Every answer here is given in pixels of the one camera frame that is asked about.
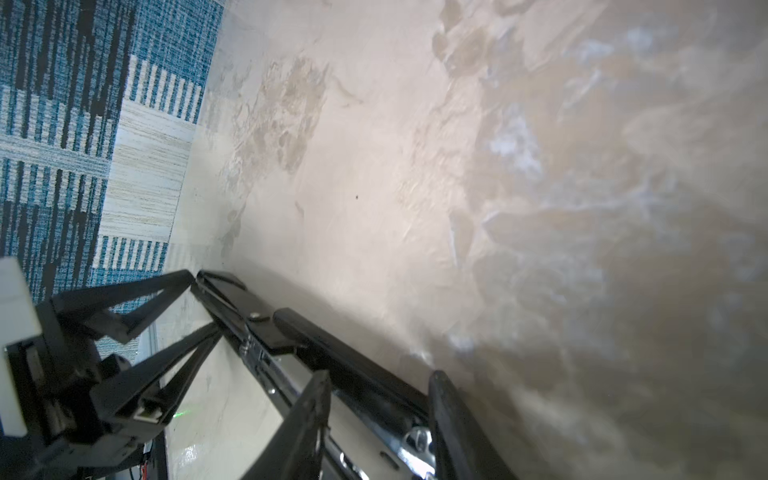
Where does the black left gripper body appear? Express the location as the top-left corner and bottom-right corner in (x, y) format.
(4, 301), (146, 468)

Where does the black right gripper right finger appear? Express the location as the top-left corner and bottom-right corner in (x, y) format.
(428, 370), (517, 480)

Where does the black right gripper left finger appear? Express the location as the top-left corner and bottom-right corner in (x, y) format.
(242, 371), (331, 480)

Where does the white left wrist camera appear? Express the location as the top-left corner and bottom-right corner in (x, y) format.
(0, 257), (42, 438)

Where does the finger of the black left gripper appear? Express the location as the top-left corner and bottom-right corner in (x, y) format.
(90, 323), (222, 423)
(51, 270), (194, 344)

